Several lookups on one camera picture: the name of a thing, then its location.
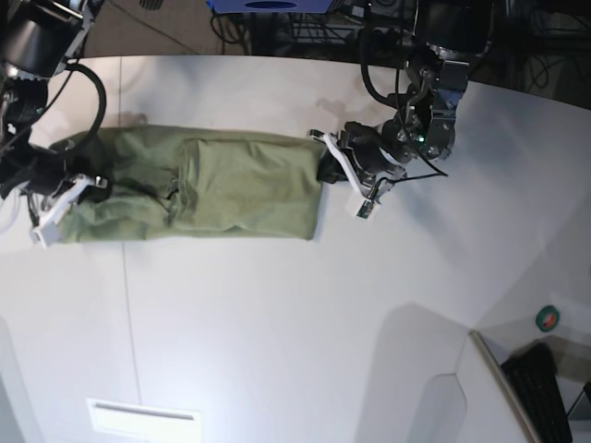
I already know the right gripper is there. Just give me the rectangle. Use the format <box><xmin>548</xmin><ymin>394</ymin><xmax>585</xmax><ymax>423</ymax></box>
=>
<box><xmin>1</xmin><ymin>151</ymin><xmax>115</xmax><ymax>203</ymax></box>

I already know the green t-shirt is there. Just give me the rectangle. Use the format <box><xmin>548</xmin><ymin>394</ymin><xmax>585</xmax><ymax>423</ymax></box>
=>
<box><xmin>59</xmin><ymin>126</ymin><xmax>323</xmax><ymax>244</ymax></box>

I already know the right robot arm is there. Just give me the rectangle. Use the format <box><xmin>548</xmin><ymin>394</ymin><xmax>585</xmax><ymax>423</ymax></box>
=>
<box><xmin>1</xmin><ymin>1</ymin><xmax>113</xmax><ymax>202</ymax></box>

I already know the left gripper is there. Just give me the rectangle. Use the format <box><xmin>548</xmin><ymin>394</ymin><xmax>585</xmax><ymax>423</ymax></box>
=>
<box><xmin>317</xmin><ymin>121</ymin><xmax>406</xmax><ymax>185</ymax></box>

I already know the black keyboard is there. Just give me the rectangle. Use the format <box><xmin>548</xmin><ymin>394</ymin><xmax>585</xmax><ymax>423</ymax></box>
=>
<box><xmin>501</xmin><ymin>342</ymin><xmax>573</xmax><ymax>443</ymax></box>

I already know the green tape roll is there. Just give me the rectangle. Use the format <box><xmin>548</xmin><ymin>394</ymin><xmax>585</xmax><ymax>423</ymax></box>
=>
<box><xmin>535</xmin><ymin>305</ymin><xmax>561</xmax><ymax>333</ymax></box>

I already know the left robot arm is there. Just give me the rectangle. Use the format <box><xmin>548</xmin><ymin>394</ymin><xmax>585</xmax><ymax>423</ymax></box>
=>
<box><xmin>318</xmin><ymin>1</ymin><xmax>493</xmax><ymax>189</ymax></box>

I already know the white slotted plate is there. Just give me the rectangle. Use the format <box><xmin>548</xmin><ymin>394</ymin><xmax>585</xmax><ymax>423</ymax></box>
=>
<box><xmin>87</xmin><ymin>399</ymin><xmax>202</xmax><ymax>442</ymax></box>

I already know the blue box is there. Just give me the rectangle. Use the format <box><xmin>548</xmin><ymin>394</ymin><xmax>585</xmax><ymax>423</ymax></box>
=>
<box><xmin>206</xmin><ymin>0</ymin><xmax>340</xmax><ymax>14</ymax></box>

